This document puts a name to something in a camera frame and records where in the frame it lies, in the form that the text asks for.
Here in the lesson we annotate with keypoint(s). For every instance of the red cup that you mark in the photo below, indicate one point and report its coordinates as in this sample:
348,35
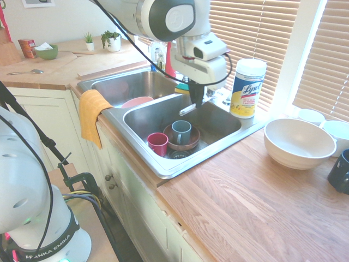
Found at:
157,144

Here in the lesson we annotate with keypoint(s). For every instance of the white sink sprayer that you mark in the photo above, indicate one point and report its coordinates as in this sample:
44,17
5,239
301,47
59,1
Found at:
225,100

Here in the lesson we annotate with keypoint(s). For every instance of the sink drain strainer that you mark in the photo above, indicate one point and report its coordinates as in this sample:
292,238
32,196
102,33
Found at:
178,155

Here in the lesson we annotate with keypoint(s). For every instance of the round cabinet knob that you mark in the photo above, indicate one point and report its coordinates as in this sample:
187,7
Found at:
112,186
108,177

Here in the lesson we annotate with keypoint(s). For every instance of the yellowish round soap bottle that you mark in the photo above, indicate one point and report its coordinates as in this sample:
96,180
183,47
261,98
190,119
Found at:
161,64

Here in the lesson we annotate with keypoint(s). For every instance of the clear pump soap bottle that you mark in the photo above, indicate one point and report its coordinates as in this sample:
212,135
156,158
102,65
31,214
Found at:
156,53

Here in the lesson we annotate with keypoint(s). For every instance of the wooden knife block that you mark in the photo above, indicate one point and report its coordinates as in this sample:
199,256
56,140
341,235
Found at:
8,52

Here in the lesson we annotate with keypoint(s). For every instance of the dark blue mug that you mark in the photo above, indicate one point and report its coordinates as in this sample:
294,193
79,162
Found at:
339,174

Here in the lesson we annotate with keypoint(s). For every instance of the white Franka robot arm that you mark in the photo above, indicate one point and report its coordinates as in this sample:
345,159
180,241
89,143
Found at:
152,16

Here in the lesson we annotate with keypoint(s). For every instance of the dark green clamp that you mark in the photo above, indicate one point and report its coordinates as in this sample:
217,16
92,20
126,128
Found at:
81,178

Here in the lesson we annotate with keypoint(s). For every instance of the beige window blind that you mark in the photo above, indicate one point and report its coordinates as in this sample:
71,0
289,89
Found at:
327,68
253,32

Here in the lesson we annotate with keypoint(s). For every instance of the red box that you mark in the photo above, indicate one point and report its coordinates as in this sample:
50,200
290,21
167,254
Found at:
26,48

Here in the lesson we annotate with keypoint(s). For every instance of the large white bowl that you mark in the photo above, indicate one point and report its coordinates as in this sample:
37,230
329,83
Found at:
297,147

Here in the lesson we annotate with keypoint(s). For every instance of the grey mug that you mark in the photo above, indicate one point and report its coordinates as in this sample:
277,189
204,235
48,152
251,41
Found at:
181,131

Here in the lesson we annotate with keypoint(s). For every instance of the Lysol wipes canister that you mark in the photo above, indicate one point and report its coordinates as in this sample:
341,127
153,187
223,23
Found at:
246,90

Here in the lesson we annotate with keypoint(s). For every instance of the green bowl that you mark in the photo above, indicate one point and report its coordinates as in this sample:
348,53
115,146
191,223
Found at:
49,54

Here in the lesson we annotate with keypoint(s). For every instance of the metal spoon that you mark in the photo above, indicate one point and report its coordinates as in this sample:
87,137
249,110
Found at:
36,71

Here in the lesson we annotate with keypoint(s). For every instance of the stainless steel double sink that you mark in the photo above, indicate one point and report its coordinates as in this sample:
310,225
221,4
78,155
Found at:
141,120

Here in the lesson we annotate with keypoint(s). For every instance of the trailing plant in white pot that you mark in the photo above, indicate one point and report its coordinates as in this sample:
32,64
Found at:
113,43

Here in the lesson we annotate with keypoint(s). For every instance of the red spray bottle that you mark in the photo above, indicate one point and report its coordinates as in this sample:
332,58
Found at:
171,68

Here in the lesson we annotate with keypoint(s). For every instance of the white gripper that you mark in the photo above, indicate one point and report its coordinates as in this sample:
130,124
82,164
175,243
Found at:
201,72

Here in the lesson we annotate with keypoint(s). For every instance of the brown wooden bowl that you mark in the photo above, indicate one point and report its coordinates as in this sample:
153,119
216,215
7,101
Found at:
195,139

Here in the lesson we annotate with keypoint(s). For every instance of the orange dish towel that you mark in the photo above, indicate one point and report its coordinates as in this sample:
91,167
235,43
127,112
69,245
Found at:
91,114

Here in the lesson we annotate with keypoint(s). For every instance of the white crumpled paper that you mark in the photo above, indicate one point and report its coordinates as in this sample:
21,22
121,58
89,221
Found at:
43,47

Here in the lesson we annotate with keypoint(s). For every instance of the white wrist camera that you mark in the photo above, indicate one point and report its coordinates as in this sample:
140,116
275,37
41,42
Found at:
210,46

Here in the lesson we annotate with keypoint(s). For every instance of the pink bowl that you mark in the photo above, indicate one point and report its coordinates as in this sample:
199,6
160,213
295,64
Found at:
136,102

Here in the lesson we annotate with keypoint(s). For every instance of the green and yellow sponge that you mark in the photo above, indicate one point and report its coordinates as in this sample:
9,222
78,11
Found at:
181,88

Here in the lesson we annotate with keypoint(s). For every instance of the small potted plant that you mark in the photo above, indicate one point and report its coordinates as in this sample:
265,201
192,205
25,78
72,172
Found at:
89,43

